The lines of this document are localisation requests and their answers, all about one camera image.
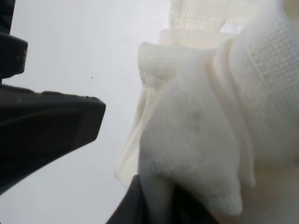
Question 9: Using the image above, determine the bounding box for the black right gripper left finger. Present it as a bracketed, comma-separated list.
[0, 85, 106, 193]

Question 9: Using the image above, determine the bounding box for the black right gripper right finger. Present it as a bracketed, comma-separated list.
[107, 175, 219, 224]

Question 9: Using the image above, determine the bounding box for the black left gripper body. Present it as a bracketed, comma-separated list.
[0, 0, 28, 80]

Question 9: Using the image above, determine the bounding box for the cream white towel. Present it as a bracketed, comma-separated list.
[116, 0, 299, 224]

